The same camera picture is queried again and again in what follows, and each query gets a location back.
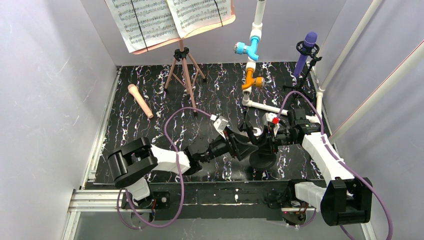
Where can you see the white PVC pipe frame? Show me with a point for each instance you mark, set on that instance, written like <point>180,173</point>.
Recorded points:
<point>256,30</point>

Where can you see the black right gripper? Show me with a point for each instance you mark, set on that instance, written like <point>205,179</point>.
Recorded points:
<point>271,142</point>

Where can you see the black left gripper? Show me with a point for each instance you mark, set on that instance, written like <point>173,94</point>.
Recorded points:
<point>234,144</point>

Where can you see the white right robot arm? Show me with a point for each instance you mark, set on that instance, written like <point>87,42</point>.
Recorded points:
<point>345,200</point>

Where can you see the orange pipe valve fitting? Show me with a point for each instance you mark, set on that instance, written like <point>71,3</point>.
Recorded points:
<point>250,80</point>

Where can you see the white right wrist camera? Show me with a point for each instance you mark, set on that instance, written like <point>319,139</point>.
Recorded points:
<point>271,121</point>

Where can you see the pink microphone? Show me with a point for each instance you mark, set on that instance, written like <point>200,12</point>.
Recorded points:
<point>134,91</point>

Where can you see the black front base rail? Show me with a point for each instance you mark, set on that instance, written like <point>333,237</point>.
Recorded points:
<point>223,200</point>

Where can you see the white wall pipe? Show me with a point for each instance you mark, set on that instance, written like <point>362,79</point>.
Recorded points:
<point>374,5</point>

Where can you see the black tripod mic stand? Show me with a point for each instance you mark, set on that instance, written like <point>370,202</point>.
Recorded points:
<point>300,85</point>

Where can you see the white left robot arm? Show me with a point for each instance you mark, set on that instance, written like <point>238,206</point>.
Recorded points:
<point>130,163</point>

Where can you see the sheet music book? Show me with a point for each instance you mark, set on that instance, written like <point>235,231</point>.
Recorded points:
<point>150,24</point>

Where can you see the pink tripod music stand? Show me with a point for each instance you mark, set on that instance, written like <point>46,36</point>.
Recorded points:
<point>182,54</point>

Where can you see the black round-base mic stand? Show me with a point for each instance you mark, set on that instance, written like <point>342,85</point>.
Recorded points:
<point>257,161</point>

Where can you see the silver open-end wrench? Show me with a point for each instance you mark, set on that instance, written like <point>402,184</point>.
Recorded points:
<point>257,131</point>

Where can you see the purple microphone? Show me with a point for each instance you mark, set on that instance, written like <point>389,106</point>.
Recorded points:
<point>306,48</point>

